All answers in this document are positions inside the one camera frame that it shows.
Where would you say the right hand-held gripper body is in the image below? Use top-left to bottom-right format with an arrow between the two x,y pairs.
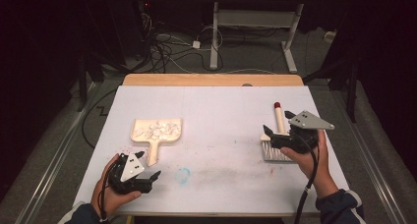
269,109 -> 335,155

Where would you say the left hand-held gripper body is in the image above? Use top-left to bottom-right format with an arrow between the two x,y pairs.
107,150 -> 154,196

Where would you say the wooden brush with red tip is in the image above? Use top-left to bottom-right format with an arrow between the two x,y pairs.
260,101 -> 296,163

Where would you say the cream plastic dustpan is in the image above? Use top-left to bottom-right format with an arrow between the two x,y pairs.
130,118 -> 183,168

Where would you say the pile of white paper scraps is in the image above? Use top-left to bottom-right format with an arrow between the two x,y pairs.
135,120 -> 181,140

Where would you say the person's left hand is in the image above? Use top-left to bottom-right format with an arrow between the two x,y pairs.
90,153 -> 143,219

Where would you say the person's right hand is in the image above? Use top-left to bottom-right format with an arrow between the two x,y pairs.
279,129 -> 339,199

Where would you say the black metal stand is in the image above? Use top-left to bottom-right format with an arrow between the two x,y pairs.
77,51 -> 106,113
303,53 -> 359,124

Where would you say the white board table cover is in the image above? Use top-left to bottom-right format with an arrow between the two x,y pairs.
72,84 -> 359,216

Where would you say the wooden table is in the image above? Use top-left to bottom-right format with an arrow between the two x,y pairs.
121,73 -> 305,224

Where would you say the white-framed desk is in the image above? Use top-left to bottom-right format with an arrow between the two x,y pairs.
196,0 -> 349,75

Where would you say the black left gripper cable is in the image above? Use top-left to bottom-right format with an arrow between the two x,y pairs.
98,160 -> 116,224

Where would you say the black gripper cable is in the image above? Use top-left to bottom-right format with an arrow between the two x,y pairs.
98,160 -> 116,224
292,134 -> 321,224

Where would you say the black floor cable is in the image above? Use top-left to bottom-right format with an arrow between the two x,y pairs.
81,87 -> 118,150

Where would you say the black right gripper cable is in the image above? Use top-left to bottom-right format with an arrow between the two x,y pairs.
292,134 -> 321,224

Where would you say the grey metal floor rail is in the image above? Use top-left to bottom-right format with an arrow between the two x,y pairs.
329,89 -> 408,224
13,82 -> 100,224

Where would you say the tangle of floor cables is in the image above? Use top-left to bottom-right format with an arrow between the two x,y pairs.
141,12 -> 227,75

